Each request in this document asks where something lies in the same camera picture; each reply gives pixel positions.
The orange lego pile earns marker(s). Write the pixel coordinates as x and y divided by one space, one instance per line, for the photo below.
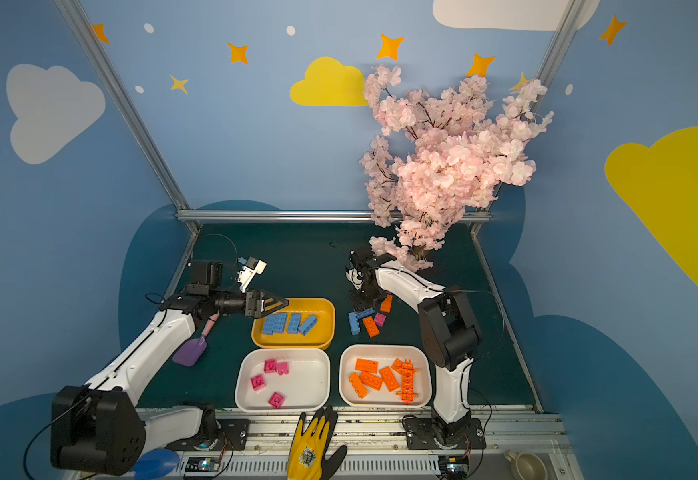
407 390

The left white plastic tray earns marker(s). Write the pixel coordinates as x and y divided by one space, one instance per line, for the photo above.
306 387

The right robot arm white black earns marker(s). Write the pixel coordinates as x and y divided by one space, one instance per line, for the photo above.
450 335

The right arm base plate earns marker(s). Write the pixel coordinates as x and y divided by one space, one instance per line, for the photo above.
435 434

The white plastic tray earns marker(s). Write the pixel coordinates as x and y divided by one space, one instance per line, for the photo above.
306 387
385 355

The orange lego plate bottom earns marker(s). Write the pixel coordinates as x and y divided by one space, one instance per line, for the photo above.
370 327

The orange lego brick top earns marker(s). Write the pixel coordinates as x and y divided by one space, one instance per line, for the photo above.
371 380

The blue lego brick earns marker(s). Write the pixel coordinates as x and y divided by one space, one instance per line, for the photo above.
370 312
294 321
307 325
270 325
279 322

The beige ceramic cup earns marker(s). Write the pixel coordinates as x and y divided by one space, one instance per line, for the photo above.
526 466

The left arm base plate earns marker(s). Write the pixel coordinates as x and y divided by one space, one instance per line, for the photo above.
229 434

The magenta small lego brick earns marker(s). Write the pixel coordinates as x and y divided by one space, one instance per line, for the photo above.
258 382

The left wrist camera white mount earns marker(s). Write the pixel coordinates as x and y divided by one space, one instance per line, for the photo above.
248 269

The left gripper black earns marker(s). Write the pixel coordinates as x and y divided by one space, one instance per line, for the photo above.
253 303

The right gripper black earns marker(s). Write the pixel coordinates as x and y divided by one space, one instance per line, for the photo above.
360 297

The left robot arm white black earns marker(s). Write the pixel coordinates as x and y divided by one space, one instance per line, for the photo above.
96 427

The orange lego plate remaining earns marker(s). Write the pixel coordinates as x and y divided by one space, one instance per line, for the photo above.
386 304

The orange lego plate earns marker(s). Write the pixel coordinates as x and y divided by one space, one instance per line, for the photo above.
365 365
389 378
397 366
370 327

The right white plastic tray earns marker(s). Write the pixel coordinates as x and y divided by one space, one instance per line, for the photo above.
385 355

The blue garden trowel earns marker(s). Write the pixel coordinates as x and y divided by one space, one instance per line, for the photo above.
156 464

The pink cherry blossom tree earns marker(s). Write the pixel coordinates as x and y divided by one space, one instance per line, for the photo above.
437 157

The yellow black work glove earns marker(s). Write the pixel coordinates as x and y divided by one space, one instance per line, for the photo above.
307 455

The purple pink toy spatula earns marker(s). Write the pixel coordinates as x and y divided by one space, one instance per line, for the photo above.
191 350

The orange lego brick cluster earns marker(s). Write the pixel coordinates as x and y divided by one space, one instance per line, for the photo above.
357 385

